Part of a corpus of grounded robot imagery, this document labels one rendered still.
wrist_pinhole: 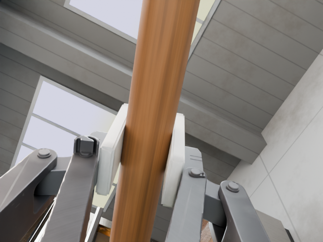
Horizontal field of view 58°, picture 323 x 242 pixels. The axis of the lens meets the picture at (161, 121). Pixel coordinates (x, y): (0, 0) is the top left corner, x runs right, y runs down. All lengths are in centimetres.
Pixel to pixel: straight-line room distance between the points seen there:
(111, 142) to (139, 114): 2
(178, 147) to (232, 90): 322
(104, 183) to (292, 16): 326
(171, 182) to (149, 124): 4
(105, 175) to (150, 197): 5
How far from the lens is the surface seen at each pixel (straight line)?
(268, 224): 239
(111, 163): 15
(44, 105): 375
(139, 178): 18
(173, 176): 15
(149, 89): 16
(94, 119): 359
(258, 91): 344
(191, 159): 17
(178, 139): 17
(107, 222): 232
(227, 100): 341
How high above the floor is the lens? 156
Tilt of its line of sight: 7 degrees down
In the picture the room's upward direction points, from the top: 64 degrees counter-clockwise
